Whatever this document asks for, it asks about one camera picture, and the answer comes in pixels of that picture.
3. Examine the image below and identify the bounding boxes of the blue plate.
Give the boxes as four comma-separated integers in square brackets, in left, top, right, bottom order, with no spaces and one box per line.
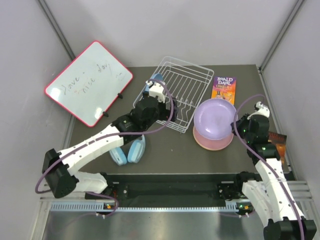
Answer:
[142,73,164,93]

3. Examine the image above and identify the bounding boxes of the purple plate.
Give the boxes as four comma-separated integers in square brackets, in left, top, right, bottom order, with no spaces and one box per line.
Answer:
[193,98,236,140]

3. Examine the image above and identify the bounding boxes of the pink plate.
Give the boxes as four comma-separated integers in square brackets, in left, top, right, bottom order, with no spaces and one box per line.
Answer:
[192,127,234,151]

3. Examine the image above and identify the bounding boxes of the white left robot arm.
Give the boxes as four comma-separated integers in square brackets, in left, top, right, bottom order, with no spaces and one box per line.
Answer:
[40,95,178,199]

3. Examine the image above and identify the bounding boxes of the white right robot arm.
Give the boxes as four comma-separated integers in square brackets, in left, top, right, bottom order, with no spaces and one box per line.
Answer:
[231,112,317,240]

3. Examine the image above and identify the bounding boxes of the dark orange book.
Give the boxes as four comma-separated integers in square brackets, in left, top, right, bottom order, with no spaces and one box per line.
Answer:
[268,131,287,167]

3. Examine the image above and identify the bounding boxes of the light blue headphones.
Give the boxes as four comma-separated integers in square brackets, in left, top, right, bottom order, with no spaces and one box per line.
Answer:
[109,135,146,166]

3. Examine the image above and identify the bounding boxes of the Roald Dahl book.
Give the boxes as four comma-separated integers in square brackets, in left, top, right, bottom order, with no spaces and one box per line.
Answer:
[211,76,237,105]

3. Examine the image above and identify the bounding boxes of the pink-framed whiteboard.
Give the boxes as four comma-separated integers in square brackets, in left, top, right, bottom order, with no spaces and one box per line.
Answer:
[44,41,133,127]

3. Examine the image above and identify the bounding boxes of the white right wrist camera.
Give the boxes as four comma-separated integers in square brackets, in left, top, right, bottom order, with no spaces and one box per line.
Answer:
[247,101,270,120]

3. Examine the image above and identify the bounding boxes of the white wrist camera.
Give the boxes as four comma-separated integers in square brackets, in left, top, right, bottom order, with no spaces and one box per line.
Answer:
[247,101,270,120]
[145,80,166,103]

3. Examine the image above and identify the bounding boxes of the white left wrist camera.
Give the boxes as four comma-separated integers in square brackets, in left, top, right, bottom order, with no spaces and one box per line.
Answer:
[145,80,166,103]

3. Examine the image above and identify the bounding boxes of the white wire dish rack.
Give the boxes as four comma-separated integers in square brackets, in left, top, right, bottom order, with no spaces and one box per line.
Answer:
[133,56,215,134]

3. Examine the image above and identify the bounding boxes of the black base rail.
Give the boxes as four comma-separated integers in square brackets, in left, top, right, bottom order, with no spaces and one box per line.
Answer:
[84,172,253,203]

